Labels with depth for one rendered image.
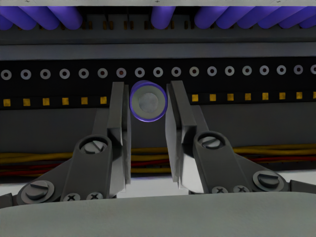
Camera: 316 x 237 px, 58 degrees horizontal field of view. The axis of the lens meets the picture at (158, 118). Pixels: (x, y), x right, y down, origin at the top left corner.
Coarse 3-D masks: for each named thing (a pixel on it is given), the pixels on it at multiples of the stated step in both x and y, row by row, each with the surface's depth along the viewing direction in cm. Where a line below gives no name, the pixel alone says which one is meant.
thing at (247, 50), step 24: (0, 48) 30; (24, 48) 30; (48, 48) 30; (72, 48) 31; (96, 48) 31; (120, 48) 31; (144, 48) 31; (168, 48) 31; (192, 48) 32; (216, 48) 32; (240, 48) 32; (264, 48) 32; (288, 48) 32; (312, 48) 33
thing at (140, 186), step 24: (288, 144) 37; (312, 144) 37; (0, 168) 32; (24, 168) 32; (48, 168) 33; (144, 168) 31; (168, 168) 31; (288, 168) 35; (312, 168) 35; (0, 192) 19; (120, 192) 19; (144, 192) 20; (168, 192) 20
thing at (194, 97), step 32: (0, 64) 31; (32, 64) 31; (64, 64) 31; (96, 64) 31; (128, 64) 32; (160, 64) 32; (192, 64) 32; (224, 64) 33; (256, 64) 33; (288, 64) 33; (0, 96) 31; (32, 96) 31; (64, 96) 31; (96, 96) 31; (192, 96) 32; (224, 96) 33; (256, 96) 33; (288, 96) 33
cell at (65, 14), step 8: (56, 8) 21; (64, 8) 21; (72, 8) 22; (56, 16) 23; (64, 16) 22; (72, 16) 23; (80, 16) 25; (64, 24) 25; (72, 24) 25; (80, 24) 26
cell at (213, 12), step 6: (204, 6) 23; (210, 6) 22; (216, 6) 21; (222, 6) 21; (228, 6) 21; (198, 12) 25; (204, 12) 24; (210, 12) 23; (216, 12) 22; (222, 12) 23; (198, 18) 26; (204, 18) 25; (210, 18) 24; (216, 18) 24; (198, 24) 27; (204, 24) 26; (210, 24) 26
